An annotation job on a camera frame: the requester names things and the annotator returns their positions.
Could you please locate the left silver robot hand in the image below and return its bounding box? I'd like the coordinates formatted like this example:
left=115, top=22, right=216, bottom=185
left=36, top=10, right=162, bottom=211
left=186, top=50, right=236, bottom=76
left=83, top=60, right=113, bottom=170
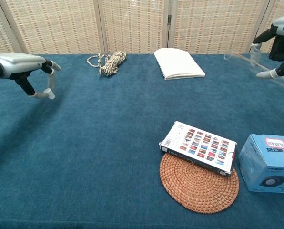
left=0, top=53, right=61, bottom=99

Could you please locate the small white stopper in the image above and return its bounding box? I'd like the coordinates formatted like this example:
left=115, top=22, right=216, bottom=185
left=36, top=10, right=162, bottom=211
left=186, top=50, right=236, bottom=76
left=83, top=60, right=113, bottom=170
left=43, top=88, right=56, bottom=100

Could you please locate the clear glass test tube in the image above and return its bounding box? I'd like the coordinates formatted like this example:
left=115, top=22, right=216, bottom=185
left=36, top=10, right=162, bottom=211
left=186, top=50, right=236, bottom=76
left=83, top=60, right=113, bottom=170
left=223, top=50, right=284, bottom=90

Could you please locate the teal blue tablecloth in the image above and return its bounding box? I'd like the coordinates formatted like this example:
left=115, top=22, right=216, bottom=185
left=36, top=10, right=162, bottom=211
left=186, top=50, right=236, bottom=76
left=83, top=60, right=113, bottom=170
left=0, top=53, right=284, bottom=229

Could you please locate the white spiral notebook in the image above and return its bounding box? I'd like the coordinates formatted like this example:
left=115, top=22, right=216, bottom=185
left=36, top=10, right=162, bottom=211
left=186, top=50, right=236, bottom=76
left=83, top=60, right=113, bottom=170
left=153, top=48, right=206, bottom=81

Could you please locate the light blue speaker box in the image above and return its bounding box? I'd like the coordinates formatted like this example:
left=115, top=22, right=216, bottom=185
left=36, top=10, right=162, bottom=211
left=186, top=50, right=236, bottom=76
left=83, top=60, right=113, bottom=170
left=238, top=134, right=284, bottom=193

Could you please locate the woven bamboo folding screen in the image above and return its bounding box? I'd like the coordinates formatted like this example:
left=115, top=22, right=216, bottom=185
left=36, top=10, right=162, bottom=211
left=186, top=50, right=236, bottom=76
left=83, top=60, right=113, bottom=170
left=0, top=0, right=284, bottom=58

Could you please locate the book with photo grid cover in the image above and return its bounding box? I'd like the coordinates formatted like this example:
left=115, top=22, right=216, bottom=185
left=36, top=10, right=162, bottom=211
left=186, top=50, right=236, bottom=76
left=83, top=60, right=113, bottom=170
left=159, top=121, right=238, bottom=177

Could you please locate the round woven rattan coaster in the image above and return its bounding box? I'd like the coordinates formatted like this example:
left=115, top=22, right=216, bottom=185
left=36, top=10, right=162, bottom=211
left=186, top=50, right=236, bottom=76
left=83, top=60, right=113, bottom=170
left=159, top=152, right=240, bottom=214

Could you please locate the coiled beige patterned rope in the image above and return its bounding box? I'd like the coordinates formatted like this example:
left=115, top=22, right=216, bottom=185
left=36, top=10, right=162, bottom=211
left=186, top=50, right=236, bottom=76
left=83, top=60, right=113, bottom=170
left=86, top=50, right=127, bottom=77

